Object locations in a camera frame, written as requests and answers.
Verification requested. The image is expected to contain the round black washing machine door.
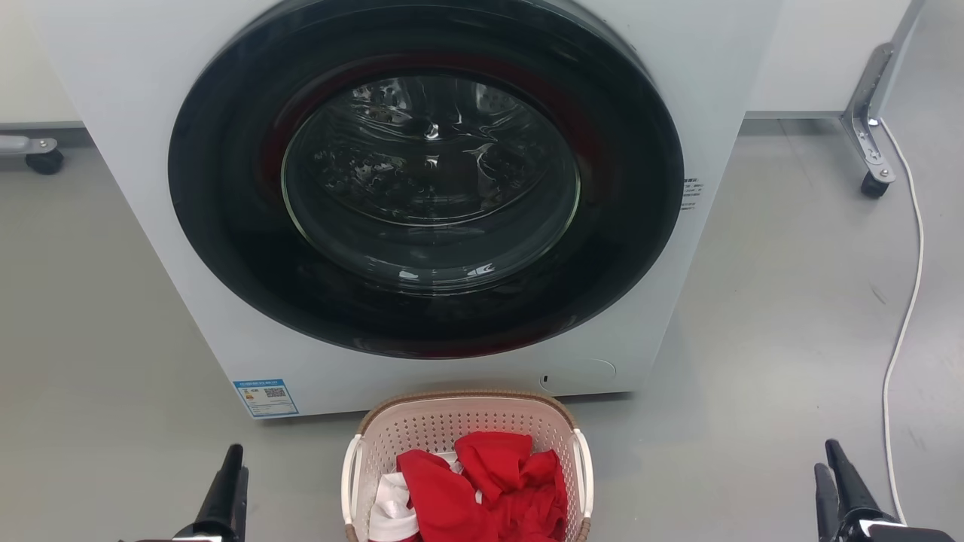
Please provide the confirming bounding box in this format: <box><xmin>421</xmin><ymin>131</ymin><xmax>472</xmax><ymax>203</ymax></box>
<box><xmin>167</xmin><ymin>0</ymin><xmax>685</xmax><ymax>360</ymax></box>

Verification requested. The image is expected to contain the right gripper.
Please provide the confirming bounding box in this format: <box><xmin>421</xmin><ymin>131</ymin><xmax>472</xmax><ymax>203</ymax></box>
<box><xmin>814</xmin><ymin>440</ymin><xmax>959</xmax><ymax>542</ymax></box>

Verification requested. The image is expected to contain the white garment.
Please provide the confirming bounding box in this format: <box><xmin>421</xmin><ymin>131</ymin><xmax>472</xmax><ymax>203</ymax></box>
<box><xmin>368</xmin><ymin>452</ymin><xmax>483</xmax><ymax>542</ymax></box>

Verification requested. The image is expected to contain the angled metal frame leg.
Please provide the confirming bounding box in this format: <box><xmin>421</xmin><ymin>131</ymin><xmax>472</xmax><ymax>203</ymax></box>
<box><xmin>840</xmin><ymin>43</ymin><xmax>898</xmax><ymax>185</ymax></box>

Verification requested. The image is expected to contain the red garment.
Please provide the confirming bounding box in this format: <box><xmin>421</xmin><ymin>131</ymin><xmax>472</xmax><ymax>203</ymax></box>
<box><xmin>396</xmin><ymin>431</ymin><xmax>569</xmax><ymax>542</ymax></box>

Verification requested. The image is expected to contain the white front-load washing machine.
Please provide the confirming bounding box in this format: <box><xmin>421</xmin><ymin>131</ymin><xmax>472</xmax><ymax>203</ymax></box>
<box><xmin>30</xmin><ymin>0</ymin><xmax>784</xmax><ymax>420</ymax></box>

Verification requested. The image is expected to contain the blue energy label sticker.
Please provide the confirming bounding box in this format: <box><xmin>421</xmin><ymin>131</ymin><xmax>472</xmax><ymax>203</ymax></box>
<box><xmin>233</xmin><ymin>379</ymin><xmax>300</xmax><ymax>419</ymax></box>

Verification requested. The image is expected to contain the white partition panel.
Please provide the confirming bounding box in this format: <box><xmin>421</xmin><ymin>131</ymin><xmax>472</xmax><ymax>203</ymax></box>
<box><xmin>0</xmin><ymin>0</ymin><xmax>84</xmax><ymax>129</ymax></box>
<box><xmin>744</xmin><ymin>0</ymin><xmax>929</xmax><ymax>120</ymax></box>

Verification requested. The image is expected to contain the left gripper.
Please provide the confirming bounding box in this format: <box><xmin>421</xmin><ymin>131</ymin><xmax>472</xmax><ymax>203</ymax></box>
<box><xmin>170</xmin><ymin>443</ymin><xmax>250</xmax><ymax>542</ymax></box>

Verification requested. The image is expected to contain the beige plastic laundry basket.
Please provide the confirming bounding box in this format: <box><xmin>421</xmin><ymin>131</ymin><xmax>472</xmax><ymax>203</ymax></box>
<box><xmin>341</xmin><ymin>389</ymin><xmax>595</xmax><ymax>542</ymax></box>

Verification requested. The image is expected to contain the white power cable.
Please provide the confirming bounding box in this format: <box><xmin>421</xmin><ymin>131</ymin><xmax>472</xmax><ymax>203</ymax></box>
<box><xmin>876</xmin><ymin>117</ymin><xmax>926</xmax><ymax>526</ymax></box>

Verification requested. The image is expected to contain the flat metal frame foot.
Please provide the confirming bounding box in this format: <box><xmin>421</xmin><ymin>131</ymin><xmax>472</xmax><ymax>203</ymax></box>
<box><xmin>0</xmin><ymin>135</ymin><xmax>59</xmax><ymax>157</ymax></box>

